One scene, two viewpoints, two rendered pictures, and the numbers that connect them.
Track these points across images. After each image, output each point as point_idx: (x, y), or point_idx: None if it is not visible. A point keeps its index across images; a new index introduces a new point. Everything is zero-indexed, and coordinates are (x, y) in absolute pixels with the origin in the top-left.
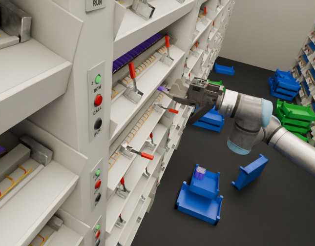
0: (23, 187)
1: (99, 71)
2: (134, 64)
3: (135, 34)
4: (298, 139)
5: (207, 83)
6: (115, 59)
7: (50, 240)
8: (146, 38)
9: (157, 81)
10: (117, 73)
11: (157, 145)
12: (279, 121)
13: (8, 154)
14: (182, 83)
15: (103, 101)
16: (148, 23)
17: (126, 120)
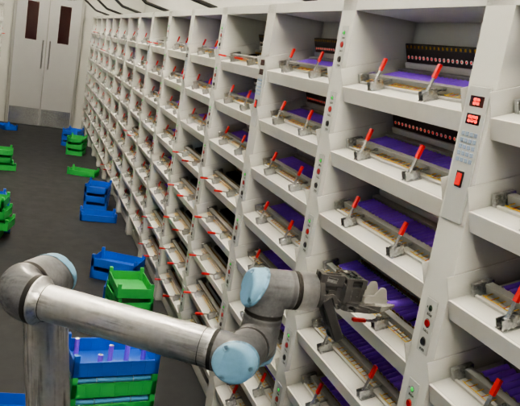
0: None
1: (322, 158)
2: (381, 222)
3: (342, 159)
4: (187, 322)
5: (342, 274)
6: (392, 217)
7: None
8: (356, 176)
9: (364, 241)
10: (371, 213)
11: (362, 405)
12: (223, 343)
13: None
14: (376, 292)
15: (320, 176)
16: (350, 159)
17: (328, 219)
